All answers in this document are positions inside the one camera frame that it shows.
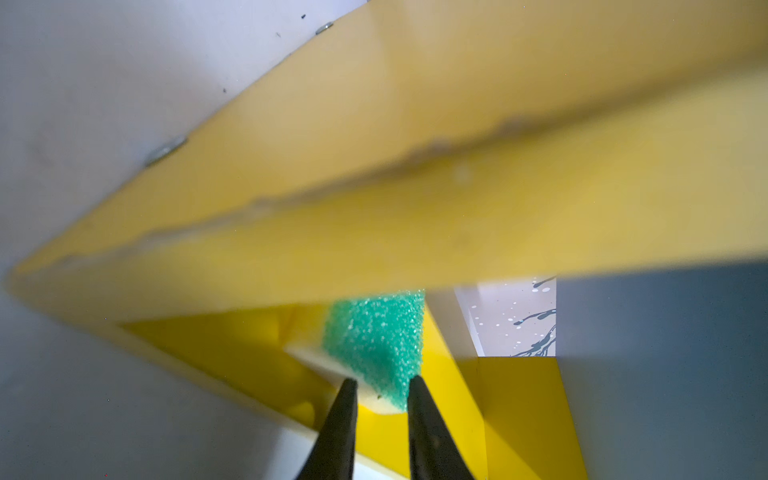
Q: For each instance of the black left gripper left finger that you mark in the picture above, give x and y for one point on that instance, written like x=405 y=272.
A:
x=333 y=454

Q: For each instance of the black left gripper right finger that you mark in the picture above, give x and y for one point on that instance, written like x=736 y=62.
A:
x=433 y=453

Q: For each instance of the green topped sponge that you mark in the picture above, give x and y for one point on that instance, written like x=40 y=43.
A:
x=376 y=341

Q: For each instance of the yellow shelf unit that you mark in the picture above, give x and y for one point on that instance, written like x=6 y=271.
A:
x=422 y=145

